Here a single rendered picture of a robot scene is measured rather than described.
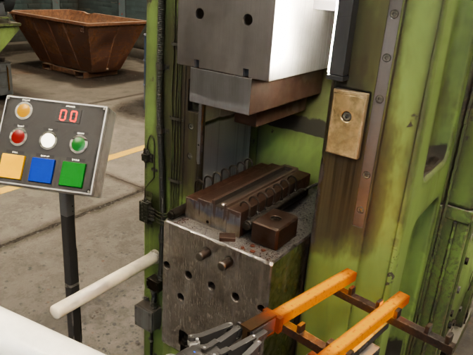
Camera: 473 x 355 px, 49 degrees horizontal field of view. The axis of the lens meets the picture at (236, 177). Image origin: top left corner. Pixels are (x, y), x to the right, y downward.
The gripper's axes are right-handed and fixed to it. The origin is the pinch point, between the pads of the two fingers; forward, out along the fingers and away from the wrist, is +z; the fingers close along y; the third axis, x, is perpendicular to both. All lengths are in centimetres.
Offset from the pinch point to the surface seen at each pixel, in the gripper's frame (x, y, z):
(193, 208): 0, -50, 28
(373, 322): -2.7, 12.9, 23.8
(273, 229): 2.9, -22.9, 32.3
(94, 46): -37, -604, 348
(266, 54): 48, -30, 30
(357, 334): -2.9, 12.6, 17.5
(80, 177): 5, -79, 8
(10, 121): 17, -106, 0
